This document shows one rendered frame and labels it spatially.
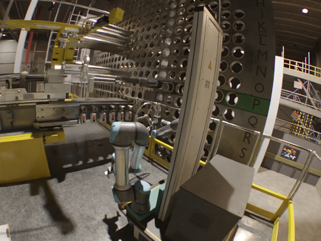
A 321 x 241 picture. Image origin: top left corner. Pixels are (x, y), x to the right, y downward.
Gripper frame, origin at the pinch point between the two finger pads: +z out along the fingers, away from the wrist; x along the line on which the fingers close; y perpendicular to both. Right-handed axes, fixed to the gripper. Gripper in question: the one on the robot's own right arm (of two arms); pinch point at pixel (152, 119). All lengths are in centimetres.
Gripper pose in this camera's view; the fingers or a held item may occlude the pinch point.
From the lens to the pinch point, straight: 180.5
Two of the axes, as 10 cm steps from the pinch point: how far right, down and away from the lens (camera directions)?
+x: 6.4, -6.3, 4.5
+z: -7.2, -2.6, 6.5
